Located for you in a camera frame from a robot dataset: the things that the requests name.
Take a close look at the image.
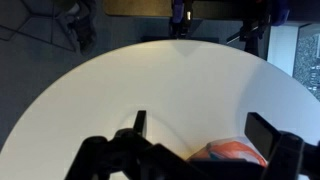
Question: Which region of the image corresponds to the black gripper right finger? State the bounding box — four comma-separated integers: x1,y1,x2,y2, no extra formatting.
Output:
244,112,281,161

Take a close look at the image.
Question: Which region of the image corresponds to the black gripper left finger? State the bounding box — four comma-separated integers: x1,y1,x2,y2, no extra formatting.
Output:
133,110,147,137

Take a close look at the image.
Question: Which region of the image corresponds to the orange translucent plastic bag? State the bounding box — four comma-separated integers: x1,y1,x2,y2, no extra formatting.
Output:
188,136,267,167

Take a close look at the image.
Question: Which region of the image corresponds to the dark shoe on floor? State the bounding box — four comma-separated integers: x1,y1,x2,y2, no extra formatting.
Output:
64,0,97,55

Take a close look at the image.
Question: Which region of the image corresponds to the black camera tripod stand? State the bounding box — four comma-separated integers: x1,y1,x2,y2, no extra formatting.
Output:
226,17,270,56

